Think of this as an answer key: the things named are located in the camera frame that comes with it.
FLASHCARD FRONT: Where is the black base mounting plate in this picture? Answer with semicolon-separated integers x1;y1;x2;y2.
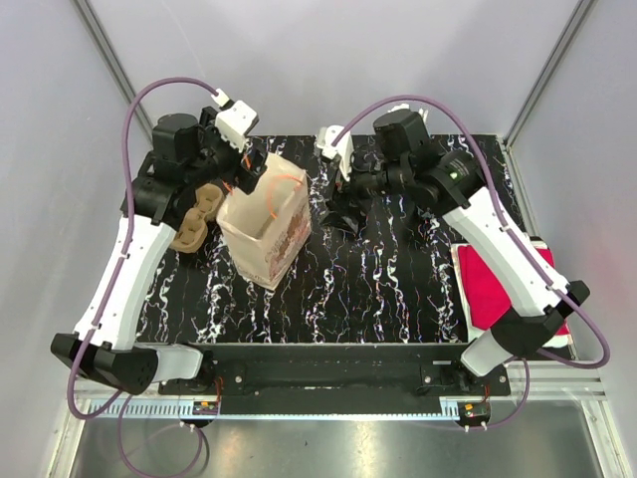
158;344;511;418

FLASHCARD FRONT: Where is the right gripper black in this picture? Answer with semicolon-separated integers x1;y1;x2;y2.
318;145;410;234

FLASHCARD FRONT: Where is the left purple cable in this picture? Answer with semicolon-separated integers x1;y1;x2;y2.
67;78;225;475

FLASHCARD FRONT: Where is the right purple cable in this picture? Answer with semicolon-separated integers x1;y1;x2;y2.
335;94;612;432

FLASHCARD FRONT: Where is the cardboard cup carrier left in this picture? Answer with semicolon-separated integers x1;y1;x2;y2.
169;183;225;254

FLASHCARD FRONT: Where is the purple cable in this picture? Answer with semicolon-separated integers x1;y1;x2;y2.
67;78;225;475
335;94;612;432

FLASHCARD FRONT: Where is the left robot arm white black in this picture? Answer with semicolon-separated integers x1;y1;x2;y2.
51;104;266;395

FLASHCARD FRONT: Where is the aluminium front rail frame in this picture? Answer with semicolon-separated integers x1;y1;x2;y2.
47;361;636;477

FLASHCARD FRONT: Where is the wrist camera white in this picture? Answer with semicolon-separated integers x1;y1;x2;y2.
212;89;259;152
315;124;354;182

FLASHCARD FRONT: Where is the red folded cloth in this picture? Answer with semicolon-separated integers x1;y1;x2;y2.
456;243;571;340

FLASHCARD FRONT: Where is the brown paper takeout bag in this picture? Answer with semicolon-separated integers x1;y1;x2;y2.
216;153;312;291

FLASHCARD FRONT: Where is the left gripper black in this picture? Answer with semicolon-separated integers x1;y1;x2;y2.
186;108;268;193

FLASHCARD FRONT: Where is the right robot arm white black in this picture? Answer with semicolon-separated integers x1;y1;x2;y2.
316;107;590;395

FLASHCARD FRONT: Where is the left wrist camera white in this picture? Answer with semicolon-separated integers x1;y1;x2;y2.
212;89;259;152

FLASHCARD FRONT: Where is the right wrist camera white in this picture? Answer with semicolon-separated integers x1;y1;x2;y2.
315;124;354;182

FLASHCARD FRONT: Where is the white tray under cloth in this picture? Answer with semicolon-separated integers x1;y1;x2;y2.
450;234;573;350

